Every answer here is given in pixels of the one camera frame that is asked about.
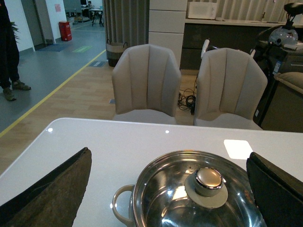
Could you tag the beige chair on left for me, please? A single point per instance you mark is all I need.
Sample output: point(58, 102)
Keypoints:
point(146, 83)

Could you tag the black stroller with white handles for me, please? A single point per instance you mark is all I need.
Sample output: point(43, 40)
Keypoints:
point(207, 47)

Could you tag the woven basket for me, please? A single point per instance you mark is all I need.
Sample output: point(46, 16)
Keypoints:
point(115, 51)

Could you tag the person in dark clothes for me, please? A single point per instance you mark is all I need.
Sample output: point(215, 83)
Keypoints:
point(9, 57)

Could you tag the white microwave oven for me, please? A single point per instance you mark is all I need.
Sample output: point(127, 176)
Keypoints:
point(201, 10)

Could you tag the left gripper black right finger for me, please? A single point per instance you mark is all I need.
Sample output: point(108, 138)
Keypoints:
point(278, 195)

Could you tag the white drawer column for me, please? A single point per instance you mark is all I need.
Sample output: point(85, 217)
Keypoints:
point(167, 23)

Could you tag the red fire extinguisher box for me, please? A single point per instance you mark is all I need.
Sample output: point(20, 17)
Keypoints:
point(65, 30)

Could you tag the beige sofa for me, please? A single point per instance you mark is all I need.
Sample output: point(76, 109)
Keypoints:
point(293, 80)

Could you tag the glass pot lid with knob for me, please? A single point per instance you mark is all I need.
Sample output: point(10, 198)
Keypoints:
point(189, 201)

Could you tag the beige chair on right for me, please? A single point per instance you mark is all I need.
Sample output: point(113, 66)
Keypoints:
point(230, 85)

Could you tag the beige chair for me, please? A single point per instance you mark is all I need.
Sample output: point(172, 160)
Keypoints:
point(146, 83)
point(230, 85)

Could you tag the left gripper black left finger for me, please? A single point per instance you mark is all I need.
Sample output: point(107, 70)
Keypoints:
point(54, 200)

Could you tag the potted green plant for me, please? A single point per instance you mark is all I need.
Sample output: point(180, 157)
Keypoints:
point(15, 31)

